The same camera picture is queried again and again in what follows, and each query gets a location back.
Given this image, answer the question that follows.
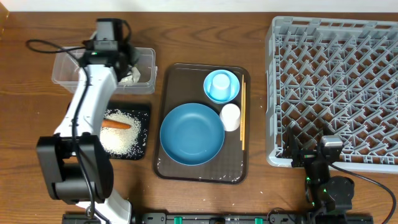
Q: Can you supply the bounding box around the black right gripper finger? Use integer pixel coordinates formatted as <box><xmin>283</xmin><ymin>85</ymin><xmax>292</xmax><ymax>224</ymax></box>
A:
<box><xmin>303</xmin><ymin>125</ymin><xmax>331</xmax><ymax>148</ymax></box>
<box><xmin>282</xmin><ymin>128</ymin><xmax>299</xmax><ymax>159</ymax></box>

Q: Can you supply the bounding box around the white paper napkin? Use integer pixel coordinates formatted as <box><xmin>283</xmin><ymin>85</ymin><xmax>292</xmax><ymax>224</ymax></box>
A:
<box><xmin>119</xmin><ymin>66</ymin><xmax>141</xmax><ymax>85</ymax></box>

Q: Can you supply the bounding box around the white cup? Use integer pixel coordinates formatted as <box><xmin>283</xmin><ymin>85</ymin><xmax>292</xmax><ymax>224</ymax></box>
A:
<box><xmin>220</xmin><ymin>103</ymin><xmax>241</xmax><ymax>132</ymax></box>

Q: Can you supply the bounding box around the orange carrot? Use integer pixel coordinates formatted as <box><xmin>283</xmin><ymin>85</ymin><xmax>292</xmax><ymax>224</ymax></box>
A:
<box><xmin>101</xmin><ymin>119</ymin><xmax>131</xmax><ymax>129</ymax></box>

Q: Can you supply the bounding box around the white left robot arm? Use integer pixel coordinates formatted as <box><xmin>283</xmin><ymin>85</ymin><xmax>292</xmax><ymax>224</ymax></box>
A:
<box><xmin>36</xmin><ymin>40</ymin><xmax>137</xmax><ymax>223</ymax></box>

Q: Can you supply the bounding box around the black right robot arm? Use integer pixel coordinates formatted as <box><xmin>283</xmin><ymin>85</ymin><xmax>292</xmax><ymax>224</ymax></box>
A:
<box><xmin>285</xmin><ymin>128</ymin><xmax>354</xmax><ymax>223</ymax></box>

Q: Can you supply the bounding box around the grey dishwasher rack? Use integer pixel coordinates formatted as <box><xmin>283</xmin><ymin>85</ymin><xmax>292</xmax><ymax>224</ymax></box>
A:
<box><xmin>266</xmin><ymin>16</ymin><xmax>397</xmax><ymax>174</ymax></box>

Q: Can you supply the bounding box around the black waste tray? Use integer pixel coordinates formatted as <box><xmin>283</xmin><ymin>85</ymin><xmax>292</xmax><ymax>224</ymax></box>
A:
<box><xmin>93</xmin><ymin>101</ymin><xmax>150</xmax><ymax>160</ymax></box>

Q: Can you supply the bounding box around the clear plastic bin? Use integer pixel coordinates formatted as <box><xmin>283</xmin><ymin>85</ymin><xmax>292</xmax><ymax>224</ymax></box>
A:
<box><xmin>52</xmin><ymin>47</ymin><xmax>157</xmax><ymax>95</ymax></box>

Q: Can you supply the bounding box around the dark brown serving tray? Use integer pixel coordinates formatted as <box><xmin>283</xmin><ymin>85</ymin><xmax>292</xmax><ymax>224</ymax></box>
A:
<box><xmin>154</xmin><ymin>63</ymin><xmax>250</xmax><ymax>184</ymax></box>

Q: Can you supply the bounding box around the right wooden chopstick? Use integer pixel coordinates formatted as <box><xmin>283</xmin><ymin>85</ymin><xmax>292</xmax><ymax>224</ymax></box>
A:
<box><xmin>242</xmin><ymin>82</ymin><xmax>246</xmax><ymax>151</ymax></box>

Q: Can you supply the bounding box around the wooden chopstick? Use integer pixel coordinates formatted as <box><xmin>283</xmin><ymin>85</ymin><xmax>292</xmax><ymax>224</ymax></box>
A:
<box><xmin>242</xmin><ymin>82</ymin><xmax>246</xmax><ymax>151</ymax></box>
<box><xmin>239</xmin><ymin>75</ymin><xmax>244</xmax><ymax>141</ymax></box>

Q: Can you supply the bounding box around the light blue small bowl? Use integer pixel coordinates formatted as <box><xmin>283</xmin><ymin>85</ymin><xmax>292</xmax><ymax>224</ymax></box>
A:
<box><xmin>203</xmin><ymin>70</ymin><xmax>241</xmax><ymax>104</ymax></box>

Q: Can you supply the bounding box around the pile of white rice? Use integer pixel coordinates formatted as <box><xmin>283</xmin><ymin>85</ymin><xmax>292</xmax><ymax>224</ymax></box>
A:
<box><xmin>99</xmin><ymin>109</ymin><xmax>142</xmax><ymax>157</ymax></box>

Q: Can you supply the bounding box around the left wooden chopstick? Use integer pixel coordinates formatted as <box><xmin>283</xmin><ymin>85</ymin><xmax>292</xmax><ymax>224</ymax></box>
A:
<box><xmin>239</xmin><ymin>75</ymin><xmax>244</xmax><ymax>141</ymax></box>

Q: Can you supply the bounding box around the light blue cup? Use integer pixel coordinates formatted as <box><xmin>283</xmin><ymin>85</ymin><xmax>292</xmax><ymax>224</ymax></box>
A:
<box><xmin>209</xmin><ymin>73</ymin><xmax>231</xmax><ymax>101</ymax></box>

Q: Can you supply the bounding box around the large blue plate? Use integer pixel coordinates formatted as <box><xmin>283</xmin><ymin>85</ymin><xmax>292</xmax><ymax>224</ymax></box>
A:
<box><xmin>160</xmin><ymin>103</ymin><xmax>225</xmax><ymax>166</ymax></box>

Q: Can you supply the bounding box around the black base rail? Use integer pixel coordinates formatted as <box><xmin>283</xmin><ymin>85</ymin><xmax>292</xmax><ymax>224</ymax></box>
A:
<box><xmin>61</xmin><ymin>212</ymin><xmax>374</xmax><ymax>224</ymax></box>

